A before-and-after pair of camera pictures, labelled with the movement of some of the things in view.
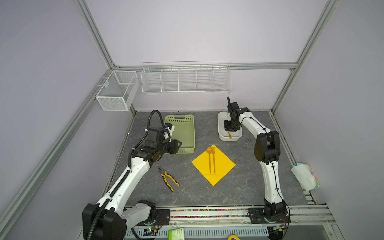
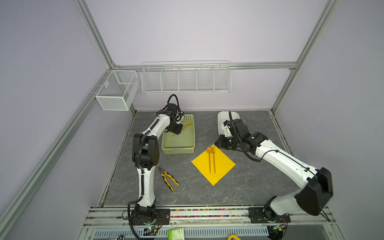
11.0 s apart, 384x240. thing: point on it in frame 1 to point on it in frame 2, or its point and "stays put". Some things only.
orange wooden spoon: (209, 150) stays put
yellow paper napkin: (223, 165) stays put
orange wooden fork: (213, 151) stays put
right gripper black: (227, 127) to (221, 139)
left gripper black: (174, 146) to (178, 131)
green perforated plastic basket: (184, 131) stays put
